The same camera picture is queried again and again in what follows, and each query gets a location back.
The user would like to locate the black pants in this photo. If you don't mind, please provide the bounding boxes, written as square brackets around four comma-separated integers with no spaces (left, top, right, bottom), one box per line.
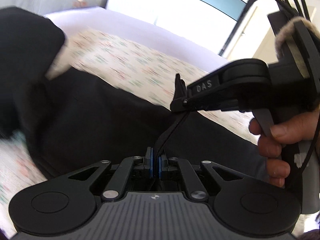
[1,7,267,180]

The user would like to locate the person's right hand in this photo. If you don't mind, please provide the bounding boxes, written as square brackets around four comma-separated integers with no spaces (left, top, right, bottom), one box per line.
[248,111,319,187]

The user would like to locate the floral bed blanket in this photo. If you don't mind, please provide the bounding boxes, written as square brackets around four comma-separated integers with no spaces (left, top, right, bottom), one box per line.
[0,29,261,239]

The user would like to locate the white and teal wardrobe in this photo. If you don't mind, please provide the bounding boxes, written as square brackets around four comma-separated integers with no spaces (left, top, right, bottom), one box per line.
[106,0,257,56]

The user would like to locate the lavender bed sheet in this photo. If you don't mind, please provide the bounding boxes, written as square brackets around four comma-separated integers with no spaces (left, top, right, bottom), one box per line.
[45,7,228,73]

